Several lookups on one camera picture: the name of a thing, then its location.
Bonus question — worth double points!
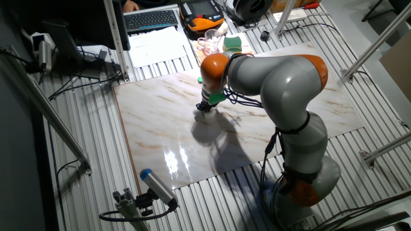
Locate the white sponge block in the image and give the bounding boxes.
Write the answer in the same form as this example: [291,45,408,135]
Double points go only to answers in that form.
[202,108,218,122]

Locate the black monitor stand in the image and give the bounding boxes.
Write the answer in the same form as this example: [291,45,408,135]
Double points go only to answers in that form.
[41,19,113,80]

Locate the marble pattern board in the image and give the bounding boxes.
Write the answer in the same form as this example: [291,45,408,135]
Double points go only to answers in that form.
[112,40,365,195]

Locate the black computer monitor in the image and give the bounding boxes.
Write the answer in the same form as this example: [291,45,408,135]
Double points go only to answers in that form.
[19,0,131,52]

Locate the black flat bar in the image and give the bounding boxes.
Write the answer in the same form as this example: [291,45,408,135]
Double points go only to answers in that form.
[333,210,411,231]

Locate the orange and black teach pendant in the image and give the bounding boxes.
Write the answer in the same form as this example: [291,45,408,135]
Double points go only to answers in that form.
[179,0,225,33]

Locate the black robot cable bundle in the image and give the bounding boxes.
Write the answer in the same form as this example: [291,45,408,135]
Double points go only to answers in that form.
[221,53,290,231]

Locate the person's bare hand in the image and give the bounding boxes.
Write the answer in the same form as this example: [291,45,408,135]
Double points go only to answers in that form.
[121,0,138,13]

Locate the black office chair base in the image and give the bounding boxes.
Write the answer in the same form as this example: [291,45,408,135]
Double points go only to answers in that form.
[361,0,411,23]

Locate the clear glass jug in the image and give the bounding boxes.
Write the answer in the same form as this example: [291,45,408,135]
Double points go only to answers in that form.
[197,28,222,56]

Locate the aluminium frame post by monitor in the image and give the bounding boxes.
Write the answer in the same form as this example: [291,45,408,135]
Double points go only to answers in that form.
[102,0,130,81]

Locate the brown cardboard box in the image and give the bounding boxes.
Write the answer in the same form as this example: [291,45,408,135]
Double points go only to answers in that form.
[269,0,322,13]

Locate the slanted aluminium beam with bracket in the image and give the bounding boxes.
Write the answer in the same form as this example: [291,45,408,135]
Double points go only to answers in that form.
[340,1,411,84]

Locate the aluminium frame post by power strip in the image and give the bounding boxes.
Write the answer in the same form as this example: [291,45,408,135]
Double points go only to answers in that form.
[273,0,297,41]

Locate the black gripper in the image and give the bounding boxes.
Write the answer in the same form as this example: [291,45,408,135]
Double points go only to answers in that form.
[196,101,214,114]

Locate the white rounded object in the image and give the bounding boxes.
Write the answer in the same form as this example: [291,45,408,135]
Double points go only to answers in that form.
[214,21,229,35]

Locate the low aluminium beam with bracket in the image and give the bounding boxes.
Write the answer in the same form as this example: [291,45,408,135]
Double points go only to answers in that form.
[358,131,411,170]

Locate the long slanted aluminium beam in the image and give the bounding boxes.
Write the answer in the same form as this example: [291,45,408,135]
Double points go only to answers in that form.
[0,44,92,176]

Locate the black round reel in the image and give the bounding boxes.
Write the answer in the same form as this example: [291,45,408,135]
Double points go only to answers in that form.
[231,0,274,26]

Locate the black camera cable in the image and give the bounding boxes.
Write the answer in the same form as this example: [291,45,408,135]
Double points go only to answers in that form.
[98,205,177,223]

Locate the orange and white cloth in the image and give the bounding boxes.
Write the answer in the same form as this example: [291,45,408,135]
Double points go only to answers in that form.
[192,31,255,65]

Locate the black camera clamp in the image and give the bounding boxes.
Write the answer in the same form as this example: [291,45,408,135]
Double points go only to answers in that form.
[134,189,158,218]

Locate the silver camera with blue cap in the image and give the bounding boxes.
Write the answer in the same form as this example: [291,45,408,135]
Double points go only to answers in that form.
[139,168,179,209]

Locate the silver camera on white mount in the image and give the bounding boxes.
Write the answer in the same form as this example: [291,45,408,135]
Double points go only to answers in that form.
[30,31,55,73]

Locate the black computer keyboard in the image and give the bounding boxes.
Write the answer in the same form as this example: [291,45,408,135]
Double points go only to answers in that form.
[123,9,179,33]

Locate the black monitor cables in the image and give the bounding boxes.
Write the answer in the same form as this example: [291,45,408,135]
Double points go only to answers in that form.
[48,69,123,101]

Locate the short aluminium profile stub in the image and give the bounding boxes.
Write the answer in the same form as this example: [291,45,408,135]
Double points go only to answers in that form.
[112,187,152,231]

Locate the thin black hanging cable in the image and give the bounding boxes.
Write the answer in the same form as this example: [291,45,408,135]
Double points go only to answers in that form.
[56,158,80,231]

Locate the white power strip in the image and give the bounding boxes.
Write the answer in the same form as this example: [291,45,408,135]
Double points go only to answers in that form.
[272,8,308,23]

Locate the green and yellow sponge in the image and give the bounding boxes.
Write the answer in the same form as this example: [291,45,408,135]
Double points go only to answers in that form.
[223,35,243,53]

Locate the brown cardboard panel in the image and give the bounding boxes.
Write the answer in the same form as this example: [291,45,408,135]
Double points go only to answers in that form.
[378,30,411,103]

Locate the white paper sheet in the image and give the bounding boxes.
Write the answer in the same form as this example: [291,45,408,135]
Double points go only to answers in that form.
[127,26,189,69]

